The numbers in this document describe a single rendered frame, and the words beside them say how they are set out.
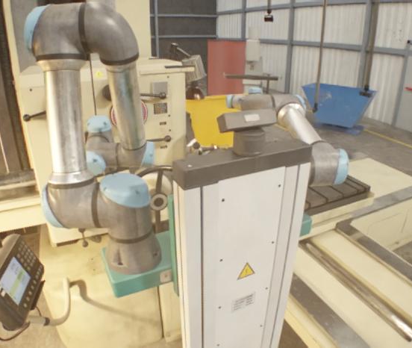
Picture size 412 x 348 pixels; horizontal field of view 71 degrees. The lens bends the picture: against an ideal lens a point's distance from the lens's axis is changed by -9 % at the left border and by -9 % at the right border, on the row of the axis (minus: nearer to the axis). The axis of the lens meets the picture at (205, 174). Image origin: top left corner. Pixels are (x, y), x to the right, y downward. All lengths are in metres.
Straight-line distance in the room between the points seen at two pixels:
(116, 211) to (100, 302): 1.41
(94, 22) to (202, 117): 3.72
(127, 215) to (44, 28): 0.46
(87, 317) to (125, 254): 1.43
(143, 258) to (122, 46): 0.51
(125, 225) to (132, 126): 0.27
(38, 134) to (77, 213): 0.80
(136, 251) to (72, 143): 0.30
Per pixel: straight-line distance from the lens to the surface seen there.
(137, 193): 0.75
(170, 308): 2.34
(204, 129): 4.43
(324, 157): 1.02
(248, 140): 0.67
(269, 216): 0.80
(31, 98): 1.50
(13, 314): 1.32
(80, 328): 2.32
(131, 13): 2.19
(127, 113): 0.85
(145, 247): 0.82
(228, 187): 0.69
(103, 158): 0.97
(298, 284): 1.93
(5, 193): 2.08
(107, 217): 0.77
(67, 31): 0.76
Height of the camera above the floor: 2.02
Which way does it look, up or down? 24 degrees down
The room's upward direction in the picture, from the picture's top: straight up
